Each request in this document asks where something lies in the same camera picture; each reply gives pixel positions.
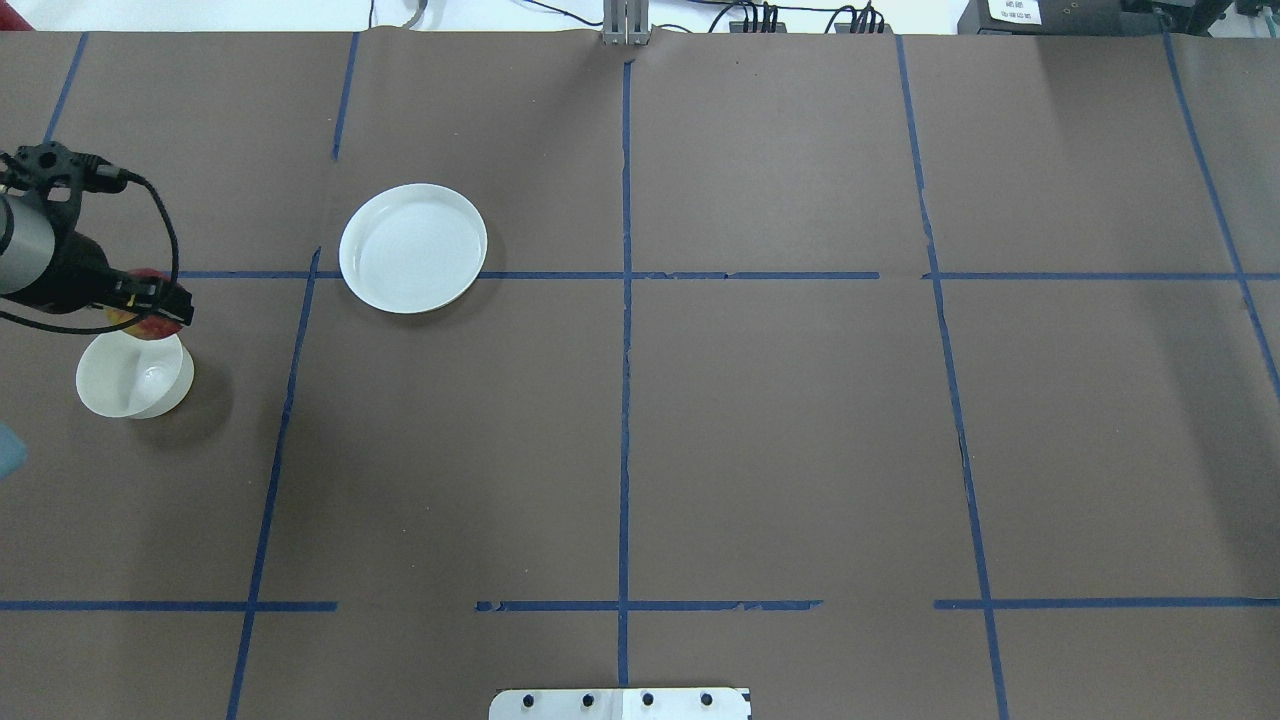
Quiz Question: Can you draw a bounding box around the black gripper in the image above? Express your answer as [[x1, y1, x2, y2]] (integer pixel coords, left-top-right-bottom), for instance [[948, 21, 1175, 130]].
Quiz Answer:
[[10, 231, 195, 327]]

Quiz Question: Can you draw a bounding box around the red yellow apple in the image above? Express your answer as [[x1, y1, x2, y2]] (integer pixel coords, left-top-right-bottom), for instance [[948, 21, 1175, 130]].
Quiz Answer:
[[102, 266, 186, 341]]

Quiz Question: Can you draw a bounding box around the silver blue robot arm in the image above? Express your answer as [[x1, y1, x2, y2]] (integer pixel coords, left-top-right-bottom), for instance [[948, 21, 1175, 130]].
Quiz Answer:
[[1, 191, 195, 328]]

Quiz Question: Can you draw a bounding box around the white bowl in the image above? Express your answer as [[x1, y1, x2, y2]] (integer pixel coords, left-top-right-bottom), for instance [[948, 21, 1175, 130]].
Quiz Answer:
[[76, 331, 195, 420]]

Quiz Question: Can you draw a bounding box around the white plate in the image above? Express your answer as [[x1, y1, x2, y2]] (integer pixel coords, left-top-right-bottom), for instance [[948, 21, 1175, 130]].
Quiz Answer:
[[338, 183, 488, 314]]

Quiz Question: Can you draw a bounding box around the far orange black connector board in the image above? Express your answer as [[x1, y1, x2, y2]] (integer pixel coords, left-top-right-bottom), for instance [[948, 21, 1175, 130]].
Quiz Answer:
[[727, 3, 786, 35]]

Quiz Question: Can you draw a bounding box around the orange black connector board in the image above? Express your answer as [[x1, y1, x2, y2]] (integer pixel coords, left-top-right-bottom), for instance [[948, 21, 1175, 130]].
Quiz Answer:
[[727, 3, 786, 35], [826, 1, 891, 35]]

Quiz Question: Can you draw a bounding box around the near orange black connector board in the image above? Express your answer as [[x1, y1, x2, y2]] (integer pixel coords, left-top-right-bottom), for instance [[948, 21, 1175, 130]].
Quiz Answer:
[[826, 1, 891, 35]]

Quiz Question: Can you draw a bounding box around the black box device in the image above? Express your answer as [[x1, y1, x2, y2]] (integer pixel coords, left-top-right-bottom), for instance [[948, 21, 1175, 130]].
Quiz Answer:
[[956, 1, 1164, 37]]

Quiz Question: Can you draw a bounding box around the black camera cable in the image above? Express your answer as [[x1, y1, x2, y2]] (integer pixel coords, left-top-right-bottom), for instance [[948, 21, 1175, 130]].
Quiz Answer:
[[0, 170, 180, 334]]

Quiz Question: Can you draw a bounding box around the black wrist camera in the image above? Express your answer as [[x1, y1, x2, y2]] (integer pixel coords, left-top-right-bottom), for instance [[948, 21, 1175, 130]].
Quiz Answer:
[[1, 141, 129, 217]]

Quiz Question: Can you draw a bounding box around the aluminium frame post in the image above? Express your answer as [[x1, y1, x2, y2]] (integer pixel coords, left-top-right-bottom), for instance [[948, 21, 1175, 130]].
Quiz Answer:
[[600, 0, 653, 46]]

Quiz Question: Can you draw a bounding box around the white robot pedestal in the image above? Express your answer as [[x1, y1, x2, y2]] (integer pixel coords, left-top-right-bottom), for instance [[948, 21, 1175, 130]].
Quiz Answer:
[[488, 687, 753, 719]]

